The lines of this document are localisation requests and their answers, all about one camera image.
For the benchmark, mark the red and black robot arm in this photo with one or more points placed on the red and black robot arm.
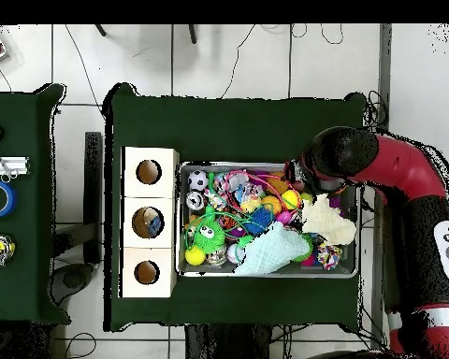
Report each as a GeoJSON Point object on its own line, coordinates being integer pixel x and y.
{"type": "Point", "coordinates": [404, 164]}

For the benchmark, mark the yellow ball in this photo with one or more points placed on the yellow ball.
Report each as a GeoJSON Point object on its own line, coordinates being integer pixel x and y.
{"type": "Point", "coordinates": [194, 257]}

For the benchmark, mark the white baseball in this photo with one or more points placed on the white baseball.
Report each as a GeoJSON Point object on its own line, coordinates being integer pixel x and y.
{"type": "Point", "coordinates": [234, 254]}

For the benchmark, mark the dark green table cloth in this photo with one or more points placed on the dark green table cloth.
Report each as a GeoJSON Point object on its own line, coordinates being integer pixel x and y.
{"type": "Point", "coordinates": [18, 291]}
{"type": "Point", "coordinates": [209, 127]}

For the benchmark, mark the silver scissors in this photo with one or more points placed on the silver scissors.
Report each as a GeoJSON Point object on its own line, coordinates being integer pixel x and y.
{"type": "Point", "coordinates": [0, 160]}

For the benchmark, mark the black tripod leg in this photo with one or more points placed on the black tripod leg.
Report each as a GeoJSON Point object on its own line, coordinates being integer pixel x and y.
{"type": "Point", "coordinates": [193, 34]}
{"type": "Point", "coordinates": [101, 30]}

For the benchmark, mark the mint green cloth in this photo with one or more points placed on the mint green cloth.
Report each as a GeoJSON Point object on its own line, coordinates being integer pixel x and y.
{"type": "Point", "coordinates": [273, 248]}

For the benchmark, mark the aluminium rail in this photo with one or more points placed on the aluminium rail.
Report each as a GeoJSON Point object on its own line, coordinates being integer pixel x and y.
{"type": "Point", "coordinates": [18, 165]}

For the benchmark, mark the clear bottle with blue label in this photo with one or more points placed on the clear bottle with blue label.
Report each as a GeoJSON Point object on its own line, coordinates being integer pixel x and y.
{"type": "Point", "coordinates": [245, 191]}

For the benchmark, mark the green spiky ball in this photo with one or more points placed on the green spiky ball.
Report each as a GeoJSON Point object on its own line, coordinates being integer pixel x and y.
{"type": "Point", "coordinates": [307, 250]}

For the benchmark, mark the black and white soccer ball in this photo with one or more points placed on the black and white soccer ball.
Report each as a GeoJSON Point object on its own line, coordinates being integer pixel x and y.
{"type": "Point", "coordinates": [198, 180]}

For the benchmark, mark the blue spiky ball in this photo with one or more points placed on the blue spiky ball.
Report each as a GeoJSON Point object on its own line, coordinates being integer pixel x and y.
{"type": "Point", "coordinates": [258, 220]}

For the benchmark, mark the crushed silver can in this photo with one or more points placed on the crushed silver can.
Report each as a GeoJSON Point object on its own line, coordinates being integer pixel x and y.
{"type": "Point", "coordinates": [195, 200]}

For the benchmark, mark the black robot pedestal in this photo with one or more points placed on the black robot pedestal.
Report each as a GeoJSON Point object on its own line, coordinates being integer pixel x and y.
{"type": "Point", "coordinates": [228, 344]}

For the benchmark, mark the wooden box with three holes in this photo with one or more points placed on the wooden box with three holes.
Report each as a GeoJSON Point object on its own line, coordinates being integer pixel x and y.
{"type": "Point", "coordinates": [149, 198]}

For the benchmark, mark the cream yellow cloth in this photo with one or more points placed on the cream yellow cloth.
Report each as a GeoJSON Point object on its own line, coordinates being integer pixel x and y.
{"type": "Point", "coordinates": [327, 220]}

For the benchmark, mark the green spiky monster toy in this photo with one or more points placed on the green spiky monster toy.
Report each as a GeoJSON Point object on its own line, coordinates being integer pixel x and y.
{"type": "Point", "coordinates": [207, 235]}

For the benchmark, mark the blue tape roll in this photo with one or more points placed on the blue tape roll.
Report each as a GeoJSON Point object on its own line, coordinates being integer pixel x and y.
{"type": "Point", "coordinates": [11, 198]}

